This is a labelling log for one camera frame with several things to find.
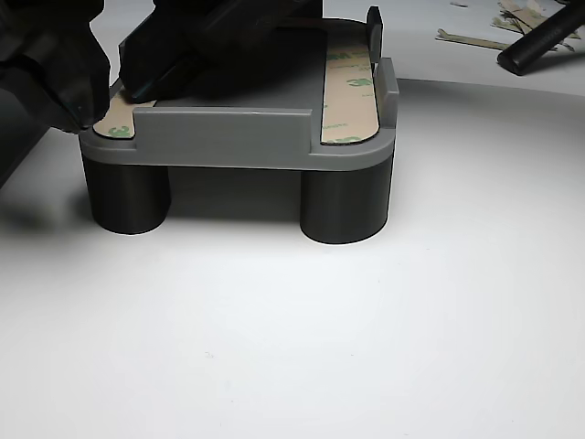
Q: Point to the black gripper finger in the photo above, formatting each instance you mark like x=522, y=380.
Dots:
x=91, y=78

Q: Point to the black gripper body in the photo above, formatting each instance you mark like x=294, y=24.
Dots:
x=256, y=41
x=41, y=27

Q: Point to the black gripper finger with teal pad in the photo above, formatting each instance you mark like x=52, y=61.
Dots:
x=151, y=55

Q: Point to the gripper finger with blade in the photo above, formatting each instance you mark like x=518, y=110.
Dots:
x=50, y=96

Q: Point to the tan protective film strip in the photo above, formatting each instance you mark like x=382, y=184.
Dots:
x=116, y=121
x=349, y=105

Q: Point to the long thin film scrap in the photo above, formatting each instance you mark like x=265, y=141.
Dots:
x=471, y=40

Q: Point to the tan film scrap pile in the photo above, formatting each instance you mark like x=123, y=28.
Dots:
x=518, y=16

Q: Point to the grey fixture with black legs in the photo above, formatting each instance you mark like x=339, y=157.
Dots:
x=228, y=132

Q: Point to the black upright tab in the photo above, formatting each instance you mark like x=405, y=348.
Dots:
x=375, y=27

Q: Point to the black cylindrical rod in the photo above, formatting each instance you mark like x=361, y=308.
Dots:
x=539, y=43

